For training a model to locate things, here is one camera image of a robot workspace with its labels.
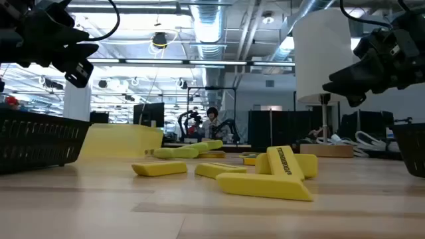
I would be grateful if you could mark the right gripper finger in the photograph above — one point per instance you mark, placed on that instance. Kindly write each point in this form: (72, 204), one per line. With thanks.
(356, 100)
(352, 81)

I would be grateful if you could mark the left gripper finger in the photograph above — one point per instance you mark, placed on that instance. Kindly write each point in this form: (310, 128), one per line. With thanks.
(74, 54)
(79, 75)

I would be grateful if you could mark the yellow translucent plastic bin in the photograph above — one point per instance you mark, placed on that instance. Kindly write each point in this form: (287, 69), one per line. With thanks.
(119, 141)

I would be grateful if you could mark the yellow wedge eraser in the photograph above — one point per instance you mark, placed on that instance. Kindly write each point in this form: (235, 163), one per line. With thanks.
(220, 170)
(264, 186)
(308, 165)
(159, 168)

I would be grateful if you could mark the yellow eraser with black print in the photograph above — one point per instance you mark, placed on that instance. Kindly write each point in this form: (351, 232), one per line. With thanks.
(282, 159)

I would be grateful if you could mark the orange packaging card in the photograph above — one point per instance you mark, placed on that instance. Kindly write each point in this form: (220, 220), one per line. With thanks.
(212, 155)
(249, 161)

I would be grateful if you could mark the black background robot arm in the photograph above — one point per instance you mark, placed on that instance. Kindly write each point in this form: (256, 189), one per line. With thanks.
(187, 123)
(229, 127)

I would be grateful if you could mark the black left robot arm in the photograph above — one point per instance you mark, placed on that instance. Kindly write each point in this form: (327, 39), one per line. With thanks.
(13, 10)

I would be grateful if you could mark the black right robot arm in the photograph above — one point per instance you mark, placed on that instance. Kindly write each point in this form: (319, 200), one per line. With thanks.
(416, 23)

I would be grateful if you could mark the white building column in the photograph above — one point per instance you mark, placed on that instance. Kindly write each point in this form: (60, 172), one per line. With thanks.
(77, 103)

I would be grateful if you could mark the white shade table lamp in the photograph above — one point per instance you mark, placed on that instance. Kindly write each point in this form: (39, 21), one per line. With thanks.
(322, 56)

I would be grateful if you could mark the small black monitor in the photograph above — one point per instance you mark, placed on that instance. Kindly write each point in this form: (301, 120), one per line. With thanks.
(99, 117)

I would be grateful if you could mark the black clamp lever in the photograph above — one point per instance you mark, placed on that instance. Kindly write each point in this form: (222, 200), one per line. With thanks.
(403, 120)

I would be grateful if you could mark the red rounded background object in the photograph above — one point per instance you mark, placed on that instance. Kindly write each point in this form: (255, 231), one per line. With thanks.
(11, 101)

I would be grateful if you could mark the black slotted plastic basket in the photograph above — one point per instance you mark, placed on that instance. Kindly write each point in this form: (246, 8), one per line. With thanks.
(33, 139)
(413, 149)

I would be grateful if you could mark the black computer monitor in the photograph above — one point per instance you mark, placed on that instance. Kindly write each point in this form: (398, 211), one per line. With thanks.
(149, 114)

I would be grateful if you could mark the black ceiling-hung device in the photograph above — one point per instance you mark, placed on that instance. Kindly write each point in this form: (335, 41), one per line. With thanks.
(159, 39)

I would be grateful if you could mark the long ceiling light strip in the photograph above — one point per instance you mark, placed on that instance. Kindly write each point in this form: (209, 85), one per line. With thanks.
(186, 62)

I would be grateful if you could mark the person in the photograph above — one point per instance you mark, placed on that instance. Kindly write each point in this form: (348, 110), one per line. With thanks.
(210, 126)

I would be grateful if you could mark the black metal rig frame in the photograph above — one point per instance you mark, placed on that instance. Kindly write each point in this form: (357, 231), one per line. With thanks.
(212, 88)

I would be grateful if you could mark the silver ventilation duct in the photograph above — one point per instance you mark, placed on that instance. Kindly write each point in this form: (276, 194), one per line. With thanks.
(207, 26)

